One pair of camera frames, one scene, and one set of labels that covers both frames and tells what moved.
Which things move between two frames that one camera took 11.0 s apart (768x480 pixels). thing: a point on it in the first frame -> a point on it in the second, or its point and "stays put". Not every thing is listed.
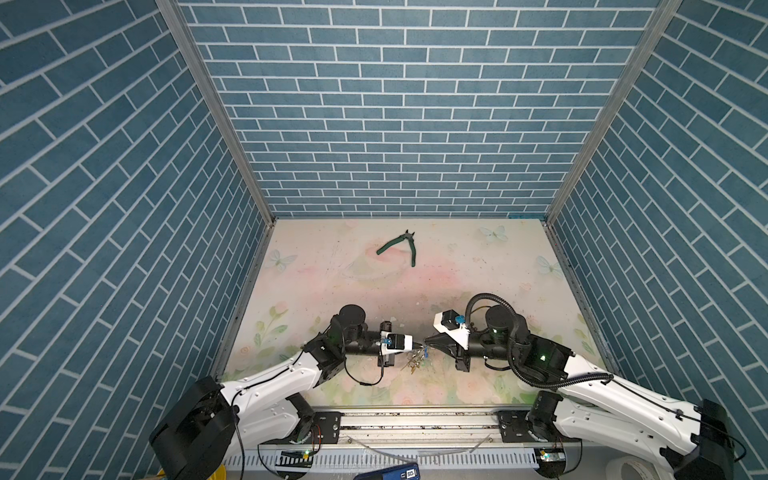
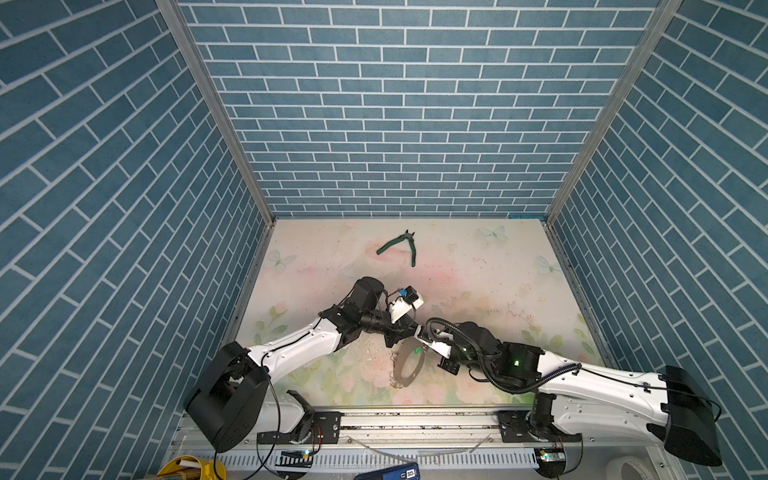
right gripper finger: (443, 341) -> (422, 335)
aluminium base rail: (418, 428) stays put
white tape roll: (646, 468) stays put
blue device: (407, 472) stays put
